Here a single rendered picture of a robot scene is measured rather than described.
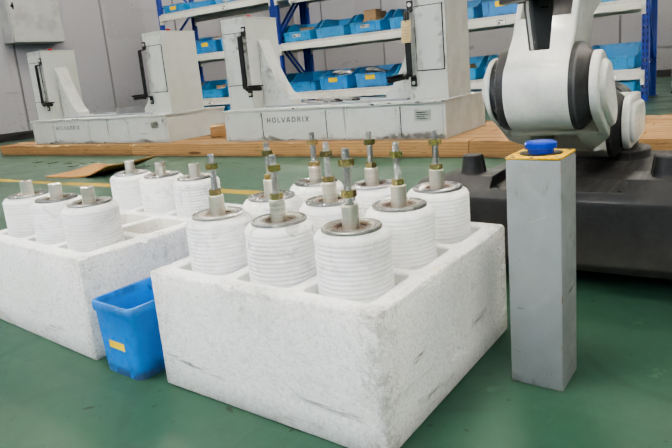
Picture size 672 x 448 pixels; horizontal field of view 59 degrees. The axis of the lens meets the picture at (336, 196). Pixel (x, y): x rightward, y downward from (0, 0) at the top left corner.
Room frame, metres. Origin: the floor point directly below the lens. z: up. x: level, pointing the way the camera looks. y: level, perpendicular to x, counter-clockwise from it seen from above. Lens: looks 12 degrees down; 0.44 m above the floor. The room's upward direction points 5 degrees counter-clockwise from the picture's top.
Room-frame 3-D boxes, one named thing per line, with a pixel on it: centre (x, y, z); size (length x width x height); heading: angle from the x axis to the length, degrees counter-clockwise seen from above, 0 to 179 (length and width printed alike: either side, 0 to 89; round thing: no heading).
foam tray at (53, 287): (1.20, 0.45, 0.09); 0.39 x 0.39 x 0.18; 51
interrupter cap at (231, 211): (0.85, 0.17, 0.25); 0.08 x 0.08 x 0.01
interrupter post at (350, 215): (0.71, -0.02, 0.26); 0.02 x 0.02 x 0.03
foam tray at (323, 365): (0.87, 0.01, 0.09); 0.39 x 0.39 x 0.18; 53
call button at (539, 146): (0.76, -0.27, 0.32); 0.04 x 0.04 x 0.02
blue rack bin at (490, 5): (5.55, -1.71, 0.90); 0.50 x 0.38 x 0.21; 146
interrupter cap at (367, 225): (0.71, -0.02, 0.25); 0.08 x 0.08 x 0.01
